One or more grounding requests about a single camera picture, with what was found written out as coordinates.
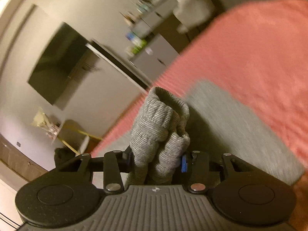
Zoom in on white fluffy stool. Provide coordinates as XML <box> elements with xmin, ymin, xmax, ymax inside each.
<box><xmin>173</xmin><ymin>0</ymin><xmax>216</xmax><ymax>33</ymax></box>

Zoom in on grey wall shelf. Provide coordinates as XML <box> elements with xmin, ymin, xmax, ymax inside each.
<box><xmin>86</xmin><ymin>40</ymin><xmax>150</xmax><ymax>91</ymax></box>

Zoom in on black bag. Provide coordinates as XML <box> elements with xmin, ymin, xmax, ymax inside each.
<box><xmin>54</xmin><ymin>147</ymin><xmax>76</xmax><ymax>167</ymax></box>

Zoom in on red ribbed bedspread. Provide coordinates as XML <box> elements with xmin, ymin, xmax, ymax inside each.
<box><xmin>90</xmin><ymin>0</ymin><xmax>308</xmax><ymax>231</ymax></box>

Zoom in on grey small cabinet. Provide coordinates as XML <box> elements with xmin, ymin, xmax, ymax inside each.
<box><xmin>130</xmin><ymin>34</ymin><xmax>178</xmax><ymax>81</ymax></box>

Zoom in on black wall television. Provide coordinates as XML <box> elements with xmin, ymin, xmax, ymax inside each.
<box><xmin>28</xmin><ymin>23</ymin><xmax>88</xmax><ymax>105</ymax></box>

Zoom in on grey sweatpants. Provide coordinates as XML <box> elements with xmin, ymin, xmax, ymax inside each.
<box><xmin>106</xmin><ymin>81</ymin><xmax>305</xmax><ymax>185</ymax></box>

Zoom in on flower bouquet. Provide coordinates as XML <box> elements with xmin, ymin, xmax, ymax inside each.
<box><xmin>31</xmin><ymin>107</ymin><xmax>59</xmax><ymax>139</ymax></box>

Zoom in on yellow round side table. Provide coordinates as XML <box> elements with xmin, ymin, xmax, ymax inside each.
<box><xmin>55</xmin><ymin>119</ymin><xmax>102</xmax><ymax>155</ymax></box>

